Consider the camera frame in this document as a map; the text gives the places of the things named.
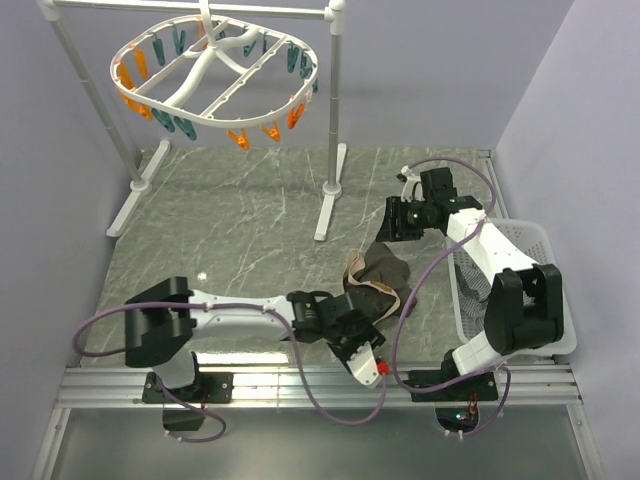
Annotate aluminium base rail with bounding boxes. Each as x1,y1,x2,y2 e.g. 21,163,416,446
54,364,582,409

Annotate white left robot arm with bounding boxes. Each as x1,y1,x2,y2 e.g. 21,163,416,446
125,276,385,402

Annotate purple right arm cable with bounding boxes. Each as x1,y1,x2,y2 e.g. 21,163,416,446
391,156,512,438

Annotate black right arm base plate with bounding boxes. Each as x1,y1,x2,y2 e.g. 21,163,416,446
402,367,501,403

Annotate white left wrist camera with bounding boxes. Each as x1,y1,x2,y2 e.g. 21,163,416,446
345,342,390,389

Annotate teal clothes peg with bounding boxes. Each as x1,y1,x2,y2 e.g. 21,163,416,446
174,116,198,141
151,108,175,133

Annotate orange clothes peg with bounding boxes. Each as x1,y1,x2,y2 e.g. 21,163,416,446
227,128,251,151
261,121,281,143
117,89,153,120
287,102,306,130

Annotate striped grey cloth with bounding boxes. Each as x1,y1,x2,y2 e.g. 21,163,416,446
454,264,491,322

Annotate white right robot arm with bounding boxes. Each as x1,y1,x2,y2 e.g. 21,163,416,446
376,166,564,400

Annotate white oval clip hanger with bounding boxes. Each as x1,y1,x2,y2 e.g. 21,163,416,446
109,1,319,134

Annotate white drying rack stand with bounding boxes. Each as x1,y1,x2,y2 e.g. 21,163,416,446
35,0,348,242

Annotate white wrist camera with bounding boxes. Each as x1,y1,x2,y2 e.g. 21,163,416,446
397,166,424,203
345,342,390,389

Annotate dark grey boxer underwear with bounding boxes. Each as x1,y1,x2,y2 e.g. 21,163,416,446
342,242,411,325

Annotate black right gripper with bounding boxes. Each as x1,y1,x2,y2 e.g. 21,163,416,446
375,197,434,243

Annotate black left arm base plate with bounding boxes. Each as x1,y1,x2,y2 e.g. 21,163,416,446
141,372,234,404

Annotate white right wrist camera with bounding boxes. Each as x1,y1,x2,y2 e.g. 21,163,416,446
397,166,424,203

